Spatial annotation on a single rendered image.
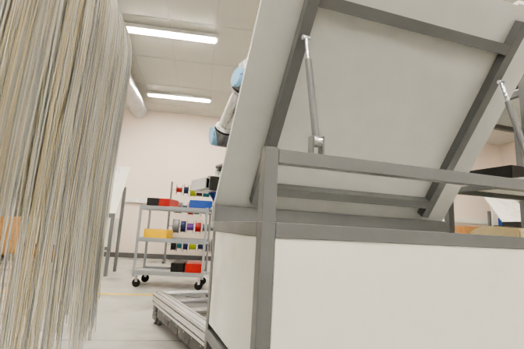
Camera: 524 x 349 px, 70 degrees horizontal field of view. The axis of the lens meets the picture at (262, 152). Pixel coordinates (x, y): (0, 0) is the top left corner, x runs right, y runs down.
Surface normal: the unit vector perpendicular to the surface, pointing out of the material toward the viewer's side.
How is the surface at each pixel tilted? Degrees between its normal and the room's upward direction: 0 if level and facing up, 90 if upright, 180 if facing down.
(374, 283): 90
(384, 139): 128
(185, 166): 90
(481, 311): 90
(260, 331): 90
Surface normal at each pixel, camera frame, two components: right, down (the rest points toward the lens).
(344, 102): 0.22, 0.47
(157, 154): 0.17, -0.18
